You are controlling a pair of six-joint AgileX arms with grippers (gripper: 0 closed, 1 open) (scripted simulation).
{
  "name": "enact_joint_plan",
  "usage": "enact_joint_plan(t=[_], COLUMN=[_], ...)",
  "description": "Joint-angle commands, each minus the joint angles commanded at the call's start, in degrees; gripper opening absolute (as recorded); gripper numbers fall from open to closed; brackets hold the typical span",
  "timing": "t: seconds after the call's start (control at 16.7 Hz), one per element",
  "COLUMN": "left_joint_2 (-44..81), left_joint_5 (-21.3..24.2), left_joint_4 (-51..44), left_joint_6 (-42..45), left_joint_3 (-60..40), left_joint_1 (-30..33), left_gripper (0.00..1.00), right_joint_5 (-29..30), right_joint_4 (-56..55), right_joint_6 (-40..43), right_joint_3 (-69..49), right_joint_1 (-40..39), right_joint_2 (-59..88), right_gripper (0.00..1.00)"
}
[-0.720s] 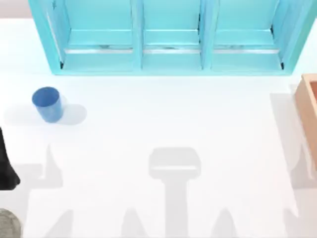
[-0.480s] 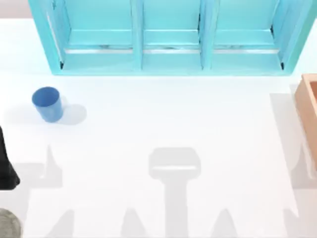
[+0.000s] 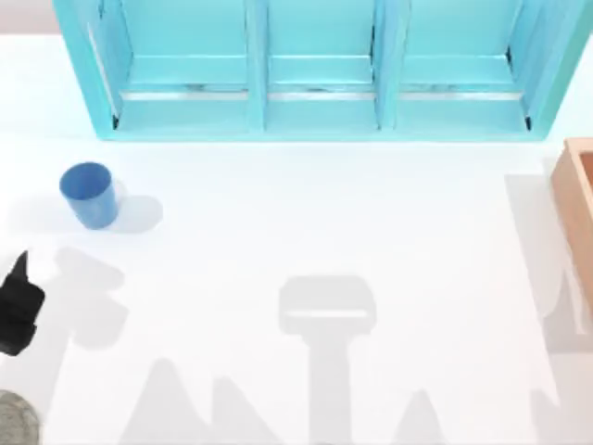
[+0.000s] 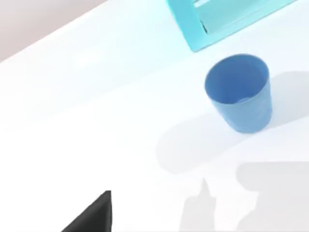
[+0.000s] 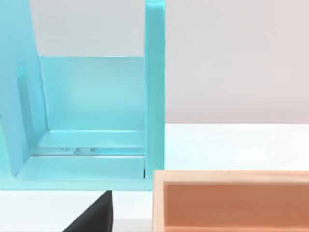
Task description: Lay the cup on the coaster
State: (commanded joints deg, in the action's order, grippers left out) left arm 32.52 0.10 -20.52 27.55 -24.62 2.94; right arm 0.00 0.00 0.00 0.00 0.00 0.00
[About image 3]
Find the light blue rack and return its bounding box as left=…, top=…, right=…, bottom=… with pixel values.
left=51, top=0, right=593, bottom=143

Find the blue cup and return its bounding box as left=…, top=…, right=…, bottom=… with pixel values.
left=58, top=161, right=120, bottom=231

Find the salmon-coloured shallow box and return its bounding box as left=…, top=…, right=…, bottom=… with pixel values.
left=550, top=137, right=593, bottom=298

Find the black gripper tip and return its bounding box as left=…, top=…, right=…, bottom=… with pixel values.
left=0, top=250, right=46, bottom=357

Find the grey round coaster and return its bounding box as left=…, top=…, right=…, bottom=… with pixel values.
left=0, top=389, right=42, bottom=445

